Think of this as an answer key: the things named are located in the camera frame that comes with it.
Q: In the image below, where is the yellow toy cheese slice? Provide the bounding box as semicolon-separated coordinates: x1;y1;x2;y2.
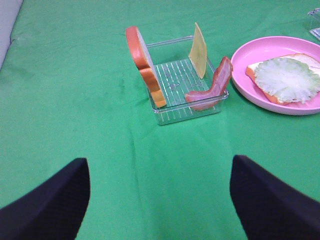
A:
188;22;208;79

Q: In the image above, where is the green toy lettuce leaf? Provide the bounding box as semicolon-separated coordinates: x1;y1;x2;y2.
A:
254;57;320;103

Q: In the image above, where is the clear plastic tray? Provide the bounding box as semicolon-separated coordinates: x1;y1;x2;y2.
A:
146;35;229;126
307;8;320;41

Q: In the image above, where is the left clear plastic tray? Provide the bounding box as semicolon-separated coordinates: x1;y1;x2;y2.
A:
146;35;229;126

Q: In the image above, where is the green tablecloth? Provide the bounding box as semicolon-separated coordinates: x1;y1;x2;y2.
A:
0;0;320;240

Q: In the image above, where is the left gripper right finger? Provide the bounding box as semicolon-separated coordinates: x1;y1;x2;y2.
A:
229;155;320;240

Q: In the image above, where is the pink round plate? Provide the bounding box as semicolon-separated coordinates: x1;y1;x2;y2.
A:
231;36;320;116

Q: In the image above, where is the toy bread slice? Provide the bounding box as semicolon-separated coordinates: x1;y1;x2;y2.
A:
125;26;167;108
245;53;320;105

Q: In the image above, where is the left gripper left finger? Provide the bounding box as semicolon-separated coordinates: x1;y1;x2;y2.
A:
0;158;90;240

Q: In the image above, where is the toy bacon strip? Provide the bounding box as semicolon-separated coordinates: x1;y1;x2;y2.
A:
185;56;233;103

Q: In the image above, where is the right clear plastic tray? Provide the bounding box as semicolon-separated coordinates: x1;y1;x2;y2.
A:
307;8;320;41

